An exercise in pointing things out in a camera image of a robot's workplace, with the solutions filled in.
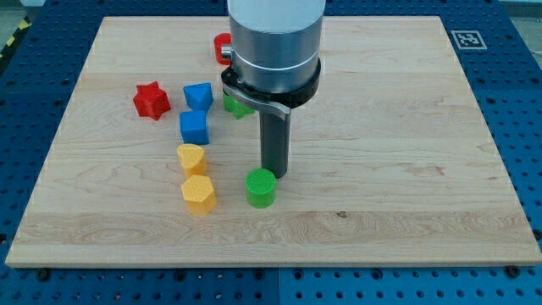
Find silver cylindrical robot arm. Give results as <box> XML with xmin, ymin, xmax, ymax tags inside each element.
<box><xmin>227</xmin><ymin>0</ymin><xmax>326</xmax><ymax>93</ymax></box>

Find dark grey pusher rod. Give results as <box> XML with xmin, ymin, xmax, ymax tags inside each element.
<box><xmin>259</xmin><ymin>112</ymin><xmax>290</xmax><ymax>179</ymax></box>

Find green cylinder block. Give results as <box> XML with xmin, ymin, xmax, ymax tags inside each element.
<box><xmin>245</xmin><ymin>168</ymin><xmax>277</xmax><ymax>208</ymax></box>

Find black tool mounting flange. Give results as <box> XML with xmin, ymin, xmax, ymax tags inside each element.
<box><xmin>221</xmin><ymin>59</ymin><xmax>322</xmax><ymax>120</ymax></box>

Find green star block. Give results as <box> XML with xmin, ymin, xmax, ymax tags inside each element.
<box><xmin>223</xmin><ymin>93</ymin><xmax>255</xmax><ymax>119</ymax></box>

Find yellow rounded triangle block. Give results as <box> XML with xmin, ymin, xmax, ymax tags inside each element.
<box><xmin>177</xmin><ymin>143</ymin><xmax>207</xmax><ymax>178</ymax></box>

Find yellow hexagon block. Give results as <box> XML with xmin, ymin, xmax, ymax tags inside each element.
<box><xmin>181</xmin><ymin>175</ymin><xmax>217</xmax><ymax>216</ymax></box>

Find blue cube block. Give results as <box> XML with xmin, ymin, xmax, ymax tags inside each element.
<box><xmin>180</xmin><ymin>110</ymin><xmax>209</xmax><ymax>145</ymax></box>

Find blue triangular block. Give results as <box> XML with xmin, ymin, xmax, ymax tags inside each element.
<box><xmin>183</xmin><ymin>82</ymin><xmax>213</xmax><ymax>113</ymax></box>

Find wooden board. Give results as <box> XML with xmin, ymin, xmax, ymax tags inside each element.
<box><xmin>6</xmin><ymin>17</ymin><xmax>541</xmax><ymax>269</ymax></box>

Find red cylinder block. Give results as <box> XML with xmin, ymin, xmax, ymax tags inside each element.
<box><xmin>213</xmin><ymin>32</ymin><xmax>232</xmax><ymax>65</ymax></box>

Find red star block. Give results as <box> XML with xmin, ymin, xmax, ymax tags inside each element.
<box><xmin>133</xmin><ymin>81</ymin><xmax>171</xmax><ymax>120</ymax></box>

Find white fiducial marker tag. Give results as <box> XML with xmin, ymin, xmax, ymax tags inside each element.
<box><xmin>451</xmin><ymin>30</ymin><xmax>487</xmax><ymax>50</ymax></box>

